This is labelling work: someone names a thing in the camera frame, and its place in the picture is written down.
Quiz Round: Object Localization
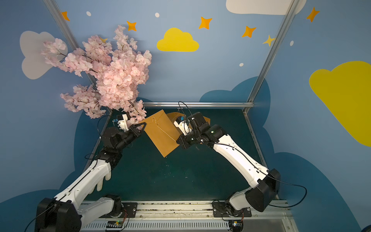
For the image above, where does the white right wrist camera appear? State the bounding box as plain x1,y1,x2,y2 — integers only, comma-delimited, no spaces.
174,116,192,136

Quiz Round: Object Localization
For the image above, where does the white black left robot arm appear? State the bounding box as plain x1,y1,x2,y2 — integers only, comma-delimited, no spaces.
34,122,146,232

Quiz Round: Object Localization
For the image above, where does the back horizontal aluminium bar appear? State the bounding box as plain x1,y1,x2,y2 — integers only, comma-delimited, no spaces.
143,101,254,109

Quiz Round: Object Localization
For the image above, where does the left diagonal aluminium bar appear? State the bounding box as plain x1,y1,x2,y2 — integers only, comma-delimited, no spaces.
43,0,98,85

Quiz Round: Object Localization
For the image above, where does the right side table rail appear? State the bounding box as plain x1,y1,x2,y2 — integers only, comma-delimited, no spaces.
243,112,280,200

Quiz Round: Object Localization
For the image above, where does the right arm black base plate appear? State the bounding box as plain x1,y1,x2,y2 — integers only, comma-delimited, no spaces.
211,200,252,218

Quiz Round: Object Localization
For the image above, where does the table rail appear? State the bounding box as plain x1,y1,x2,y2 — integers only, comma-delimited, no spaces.
243,112,280,200
69,112,113,201

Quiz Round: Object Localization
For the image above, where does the left side table rail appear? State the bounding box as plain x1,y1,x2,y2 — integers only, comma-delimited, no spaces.
69,112,113,201

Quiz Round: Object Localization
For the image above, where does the left green circuit board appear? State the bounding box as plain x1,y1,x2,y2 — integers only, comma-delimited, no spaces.
104,220,124,232

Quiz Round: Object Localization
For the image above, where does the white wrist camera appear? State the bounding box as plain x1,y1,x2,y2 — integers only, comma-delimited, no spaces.
174,116,192,136
117,114,128,132

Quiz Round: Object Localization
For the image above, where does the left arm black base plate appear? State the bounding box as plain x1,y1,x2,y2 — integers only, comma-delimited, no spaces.
102,202,138,218

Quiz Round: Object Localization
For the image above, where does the aluminium front mounting rail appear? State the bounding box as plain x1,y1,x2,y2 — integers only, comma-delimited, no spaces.
80,201,299,232

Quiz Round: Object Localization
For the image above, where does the kraft paper file bag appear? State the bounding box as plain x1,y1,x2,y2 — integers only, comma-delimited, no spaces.
203,117,211,125
142,110,180,158
166,112,185,124

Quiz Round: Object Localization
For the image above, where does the white work glove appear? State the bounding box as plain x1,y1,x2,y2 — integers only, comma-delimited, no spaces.
89,172,112,194

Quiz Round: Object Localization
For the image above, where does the file bag white string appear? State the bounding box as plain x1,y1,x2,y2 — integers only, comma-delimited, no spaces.
152,117,180,144

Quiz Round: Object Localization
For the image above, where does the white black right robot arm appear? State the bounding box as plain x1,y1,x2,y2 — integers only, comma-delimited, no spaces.
174,112,281,214

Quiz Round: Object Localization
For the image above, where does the diagonal aluminium bar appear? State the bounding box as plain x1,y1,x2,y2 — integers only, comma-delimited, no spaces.
243,0,301,116
43,0,98,85

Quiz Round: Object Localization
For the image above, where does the right round circuit board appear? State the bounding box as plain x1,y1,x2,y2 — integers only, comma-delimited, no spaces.
228,220,243,232

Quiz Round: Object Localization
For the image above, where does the right diagonal aluminium bar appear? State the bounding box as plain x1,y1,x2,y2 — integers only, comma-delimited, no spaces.
243,0,301,116

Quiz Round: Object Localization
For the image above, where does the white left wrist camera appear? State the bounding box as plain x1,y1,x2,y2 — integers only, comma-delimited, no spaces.
117,114,128,132

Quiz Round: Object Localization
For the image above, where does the pink artificial blossom tree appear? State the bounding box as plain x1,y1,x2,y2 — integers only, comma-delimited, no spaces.
41,25,152,126

